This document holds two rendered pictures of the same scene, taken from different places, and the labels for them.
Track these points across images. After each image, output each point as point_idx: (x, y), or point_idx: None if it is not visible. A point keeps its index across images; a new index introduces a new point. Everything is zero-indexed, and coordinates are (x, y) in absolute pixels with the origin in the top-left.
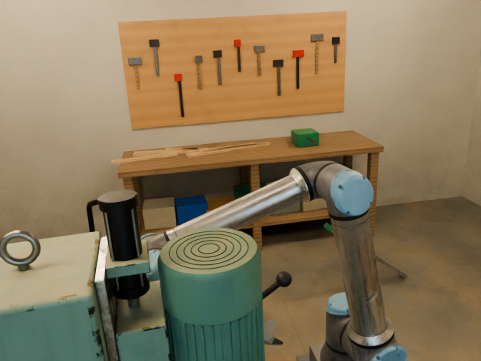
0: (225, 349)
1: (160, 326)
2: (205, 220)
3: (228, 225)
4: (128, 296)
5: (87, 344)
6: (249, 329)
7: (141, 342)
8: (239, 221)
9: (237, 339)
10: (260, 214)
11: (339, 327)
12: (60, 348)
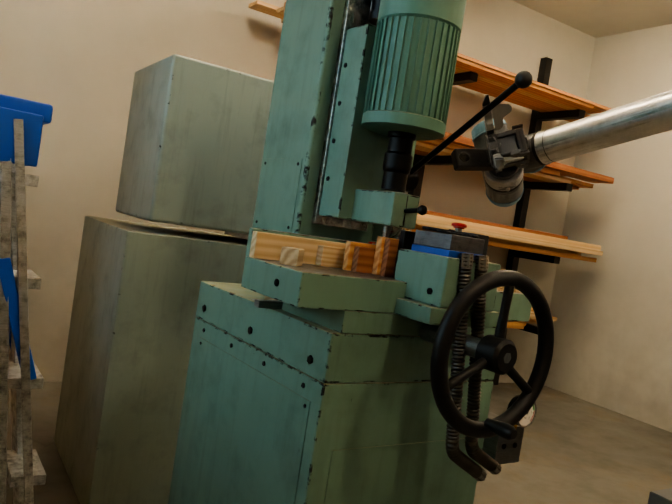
0: (385, 42)
1: (365, 24)
2: (579, 119)
3: (598, 124)
4: (370, 15)
5: (325, 15)
6: (404, 29)
7: (354, 37)
8: (612, 122)
9: (394, 35)
10: (642, 117)
11: None
12: (316, 18)
